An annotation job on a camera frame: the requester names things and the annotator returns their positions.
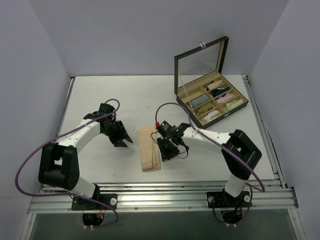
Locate white pink rolled cloth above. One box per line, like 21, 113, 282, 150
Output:
201, 110, 220, 124

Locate beige underwear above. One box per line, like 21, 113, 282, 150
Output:
136, 125, 161, 172

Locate right side aluminium rail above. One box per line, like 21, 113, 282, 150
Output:
242, 75, 288, 188

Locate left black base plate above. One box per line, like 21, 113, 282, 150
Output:
71, 193, 118, 211

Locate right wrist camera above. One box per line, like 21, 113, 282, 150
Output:
155, 121, 174, 138

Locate tan rolled cloth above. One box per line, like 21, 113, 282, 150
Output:
195, 103, 214, 117

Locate navy rolled cloth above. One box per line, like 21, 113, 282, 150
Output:
211, 86, 230, 98

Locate cream rolled cloth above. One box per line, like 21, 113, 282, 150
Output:
225, 99, 244, 111

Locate grey striped rolled cloth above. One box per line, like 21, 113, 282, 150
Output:
190, 94, 211, 108

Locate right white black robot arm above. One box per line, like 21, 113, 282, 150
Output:
155, 121, 262, 207

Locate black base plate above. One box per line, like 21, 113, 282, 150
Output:
71, 193, 118, 211
206, 190, 252, 209

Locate aluminium front rail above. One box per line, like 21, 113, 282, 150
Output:
28, 188, 299, 214

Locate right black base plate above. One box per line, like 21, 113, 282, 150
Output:
206, 190, 252, 209

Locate beige rolled cloth top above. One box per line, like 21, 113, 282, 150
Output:
206, 80, 223, 91

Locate aluminium rail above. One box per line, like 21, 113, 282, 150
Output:
242, 75, 288, 188
28, 188, 299, 214

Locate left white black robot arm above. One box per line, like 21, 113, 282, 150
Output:
38, 102, 133, 210

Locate black compartment storage box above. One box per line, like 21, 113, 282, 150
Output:
174, 36, 249, 129

